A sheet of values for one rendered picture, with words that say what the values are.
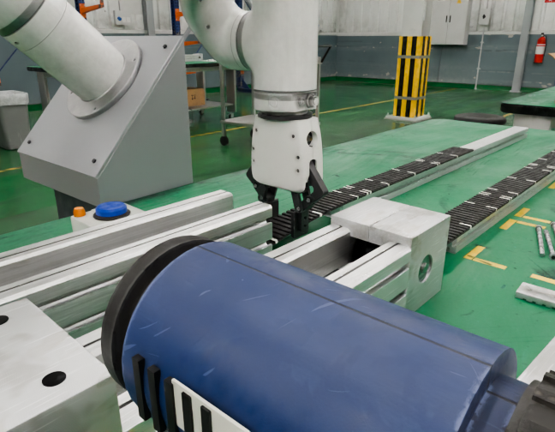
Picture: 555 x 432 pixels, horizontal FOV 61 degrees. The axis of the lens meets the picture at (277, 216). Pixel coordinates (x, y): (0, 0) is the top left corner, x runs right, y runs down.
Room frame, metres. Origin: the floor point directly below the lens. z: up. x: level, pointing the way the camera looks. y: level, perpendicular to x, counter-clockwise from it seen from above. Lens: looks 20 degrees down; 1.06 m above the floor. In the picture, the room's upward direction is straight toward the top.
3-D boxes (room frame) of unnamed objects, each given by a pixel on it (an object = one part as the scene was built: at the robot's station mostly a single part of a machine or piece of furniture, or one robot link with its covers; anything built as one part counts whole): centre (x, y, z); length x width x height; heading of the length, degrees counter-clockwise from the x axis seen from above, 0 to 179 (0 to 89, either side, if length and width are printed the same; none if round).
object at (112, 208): (0.59, 0.22, 0.84); 0.04 x 0.04 x 0.02
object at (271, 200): (0.68, 0.02, 0.83); 0.03 x 0.03 x 0.07; 48
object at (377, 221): (0.51, -0.12, 0.83); 0.12 x 0.09 x 0.10; 47
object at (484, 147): (1.09, -0.42, 0.79); 0.96 x 0.04 x 0.03; 137
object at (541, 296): (0.48, -0.30, 0.78); 0.05 x 0.03 x 0.01; 51
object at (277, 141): (0.65, -0.01, 0.92); 0.10 x 0.07 x 0.11; 48
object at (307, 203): (0.62, -0.04, 0.83); 0.03 x 0.03 x 0.07; 48
